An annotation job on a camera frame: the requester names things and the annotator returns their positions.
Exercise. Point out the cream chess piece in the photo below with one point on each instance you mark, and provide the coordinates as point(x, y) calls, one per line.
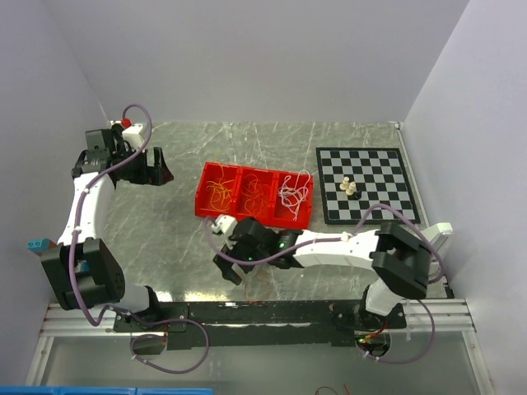
point(351, 188)
point(344, 184)

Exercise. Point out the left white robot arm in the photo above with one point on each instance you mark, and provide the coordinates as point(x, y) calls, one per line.
point(79, 266)

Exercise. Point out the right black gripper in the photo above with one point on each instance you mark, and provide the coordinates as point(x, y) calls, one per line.
point(228, 272)

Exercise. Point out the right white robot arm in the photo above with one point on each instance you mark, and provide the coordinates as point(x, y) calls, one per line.
point(402, 261)

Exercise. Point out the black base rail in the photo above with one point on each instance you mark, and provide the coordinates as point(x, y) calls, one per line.
point(267, 323)

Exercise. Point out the black white chessboard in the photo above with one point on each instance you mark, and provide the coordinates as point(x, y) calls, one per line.
point(380, 175)

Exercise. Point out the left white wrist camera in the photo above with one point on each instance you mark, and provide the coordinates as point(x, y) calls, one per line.
point(133, 133)

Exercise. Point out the white grey stand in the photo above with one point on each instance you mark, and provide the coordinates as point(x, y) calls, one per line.
point(439, 235)

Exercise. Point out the blue orange toy block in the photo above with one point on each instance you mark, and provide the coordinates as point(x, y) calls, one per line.
point(39, 246)

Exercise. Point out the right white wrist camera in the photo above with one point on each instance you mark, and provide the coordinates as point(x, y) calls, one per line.
point(223, 225)

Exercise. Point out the red three-compartment tray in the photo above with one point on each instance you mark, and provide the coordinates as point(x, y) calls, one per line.
point(275, 198)

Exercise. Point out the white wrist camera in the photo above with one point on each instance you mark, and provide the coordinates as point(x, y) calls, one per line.
point(223, 225)
point(133, 133)

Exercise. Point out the blue bin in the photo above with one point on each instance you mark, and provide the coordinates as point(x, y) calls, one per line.
point(64, 390)

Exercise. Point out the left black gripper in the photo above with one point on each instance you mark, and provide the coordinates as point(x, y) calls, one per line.
point(158, 174)

